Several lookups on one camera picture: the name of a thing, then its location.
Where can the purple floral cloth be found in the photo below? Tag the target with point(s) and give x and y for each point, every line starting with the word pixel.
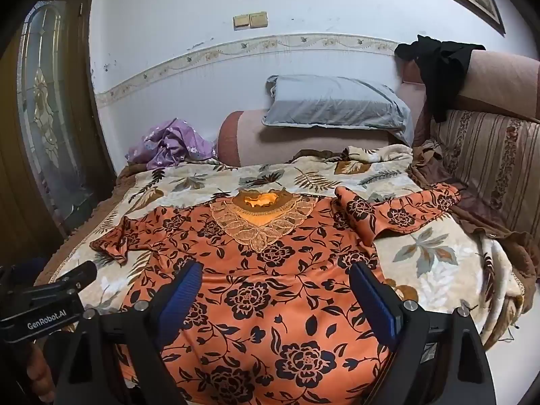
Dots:
pixel 171 143

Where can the black garment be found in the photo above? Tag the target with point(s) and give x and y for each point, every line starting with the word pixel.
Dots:
pixel 441 71

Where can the pink bolster cushion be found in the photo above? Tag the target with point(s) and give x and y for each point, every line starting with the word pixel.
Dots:
pixel 274 141

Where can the striped sofa cushion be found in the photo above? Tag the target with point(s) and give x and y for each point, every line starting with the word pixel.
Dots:
pixel 493 160

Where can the cream leaf-print blanket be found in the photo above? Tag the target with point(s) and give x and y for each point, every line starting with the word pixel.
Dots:
pixel 426 257

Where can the beige wall switch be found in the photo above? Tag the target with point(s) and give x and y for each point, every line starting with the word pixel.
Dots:
pixel 258 20
pixel 241 22

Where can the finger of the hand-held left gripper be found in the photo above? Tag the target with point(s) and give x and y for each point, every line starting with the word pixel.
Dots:
pixel 78 276

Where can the person's left hand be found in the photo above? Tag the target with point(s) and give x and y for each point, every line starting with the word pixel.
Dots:
pixel 40 369

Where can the orange black floral shirt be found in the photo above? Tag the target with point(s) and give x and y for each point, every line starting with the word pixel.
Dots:
pixel 270 287

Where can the wooden door with glass panel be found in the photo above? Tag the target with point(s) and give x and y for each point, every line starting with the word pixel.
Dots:
pixel 46 126

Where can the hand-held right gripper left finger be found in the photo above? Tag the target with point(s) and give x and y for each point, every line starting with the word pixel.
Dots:
pixel 182 296

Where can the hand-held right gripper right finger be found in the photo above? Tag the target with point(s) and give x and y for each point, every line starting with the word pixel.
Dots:
pixel 372 300

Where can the grey pillow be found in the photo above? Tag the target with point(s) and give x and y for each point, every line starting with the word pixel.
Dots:
pixel 333 103

